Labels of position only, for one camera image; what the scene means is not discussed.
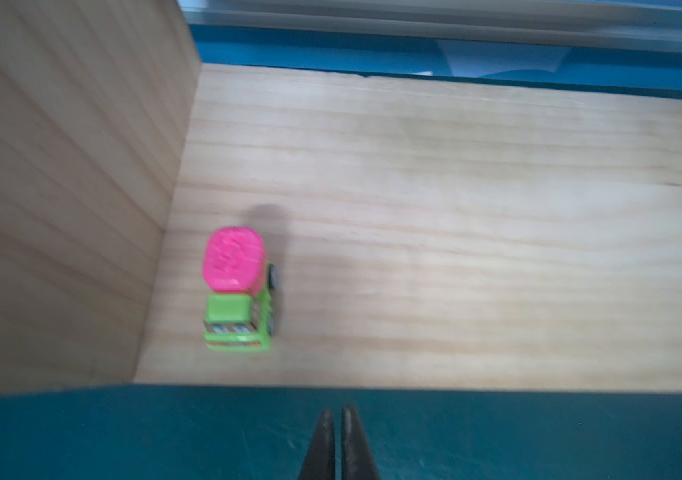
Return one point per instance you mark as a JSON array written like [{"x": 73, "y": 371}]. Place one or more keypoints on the wooden shelf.
[{"x": 425, "y": 234}]

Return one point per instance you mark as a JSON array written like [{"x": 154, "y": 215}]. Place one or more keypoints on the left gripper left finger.
[{"x": 319, "y": 461}]

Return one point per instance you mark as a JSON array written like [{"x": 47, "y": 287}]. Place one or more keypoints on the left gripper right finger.
[{"x": 357, "y": 459}]

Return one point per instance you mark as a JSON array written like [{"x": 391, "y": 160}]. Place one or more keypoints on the pink cab green truck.
[{"x": 239, "y": 314}]

